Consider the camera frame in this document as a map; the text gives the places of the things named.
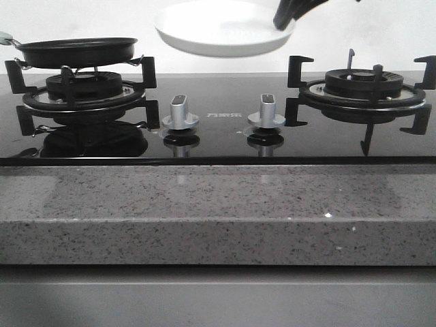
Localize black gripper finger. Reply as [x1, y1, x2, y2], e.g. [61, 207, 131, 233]
[273, 0, 327, 30]

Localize white round plate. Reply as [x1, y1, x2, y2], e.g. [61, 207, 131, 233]
[154, 1, 296, 58]

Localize black frying pan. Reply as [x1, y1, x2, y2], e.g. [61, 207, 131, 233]
[1, 32, 138, 69]

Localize black right pan support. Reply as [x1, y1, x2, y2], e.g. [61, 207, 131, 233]
[285, 49, 435, 155]

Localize black pan support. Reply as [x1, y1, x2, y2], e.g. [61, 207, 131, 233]
[5, 56, 159, 136]
[285, 49, 435, 155]

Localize black right gas burner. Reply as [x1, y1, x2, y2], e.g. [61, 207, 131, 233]
[324, 69, 404, 99]

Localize black gas burner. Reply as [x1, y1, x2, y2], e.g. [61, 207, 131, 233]
[46, 72, 123, 101]
[324, 69, 404, 99]

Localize silver right stove knob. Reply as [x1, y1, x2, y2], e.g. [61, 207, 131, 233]
[247, 93, 285, 129]

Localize silver stove knob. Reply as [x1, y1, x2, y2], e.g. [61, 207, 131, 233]
[247, 93, 285, 129]
[162, 95, 199, 130]

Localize black glass gas hob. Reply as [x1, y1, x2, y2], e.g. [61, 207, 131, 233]
[1, 73, 435, 166]

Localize silver left stove knob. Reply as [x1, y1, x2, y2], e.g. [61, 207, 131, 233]
[162, 95, 199, 130]

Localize black left gas burner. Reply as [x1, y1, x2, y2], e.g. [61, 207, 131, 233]
[46, 72, 123, 101]

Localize black left pan support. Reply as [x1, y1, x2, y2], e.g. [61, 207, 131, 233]
[5, 56, 159, 136]

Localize grey cabinet front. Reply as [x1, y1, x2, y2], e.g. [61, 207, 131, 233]
[1, 266, 435, 326]

